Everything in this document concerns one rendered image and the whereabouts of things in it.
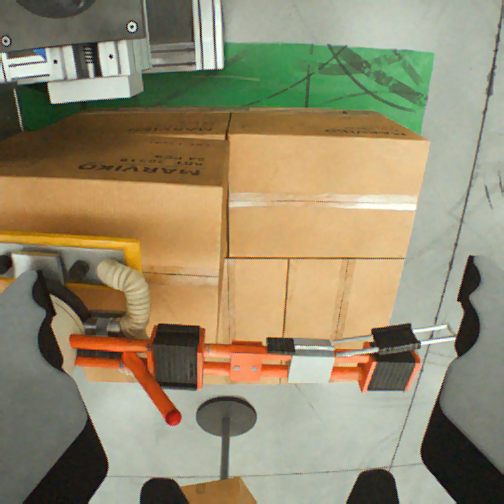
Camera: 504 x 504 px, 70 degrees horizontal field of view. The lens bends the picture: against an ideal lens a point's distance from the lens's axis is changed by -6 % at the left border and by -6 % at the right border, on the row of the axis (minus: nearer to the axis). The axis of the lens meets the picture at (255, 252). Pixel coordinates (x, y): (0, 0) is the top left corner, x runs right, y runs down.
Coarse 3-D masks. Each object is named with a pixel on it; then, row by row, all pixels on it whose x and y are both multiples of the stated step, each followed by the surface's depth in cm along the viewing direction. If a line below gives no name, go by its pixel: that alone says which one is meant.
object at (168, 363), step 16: (160, 336) 59; (176, 336) 59; (192, 336) 59; (160, 352) 58; (176, 352) 58; (192, 352) 58; (160, 368) 59; (176, 368) 59; (192, 368) 60; (160, 384) 61; (176, 384) 61; (192, 384) 61
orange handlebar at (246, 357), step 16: (80, 336) 58; (96, 336) 59; (144, 352) 59; (208, 352) 59; (224, 352) 59; (240, 352) 59; (256, 352) 59; (112, 368) 60; (128, 368) 60; (208, 368) 61; (224, 368) 61; (240, 368) 60; (256, 368) 60; (272, 368) 62; (336, 368) 63; (352, 368) 63
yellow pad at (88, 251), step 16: (0, 240) 62; (16, 240) 62; (32, 240) 62; (48, 240) 62; (64, 240) 62; (80, 240) 62; (96, 240) 63; (112, 240) 63; (128, 240) 63; (0, 256) 62; (64, 256) 63; (80, 256) 63; (96, 256) 63; (112, 256) 63; (128, 256) 64; (0, 272) 61; (64, 272) 65; (80, 272) 62; (96, 272) 65; (112, 288) 67
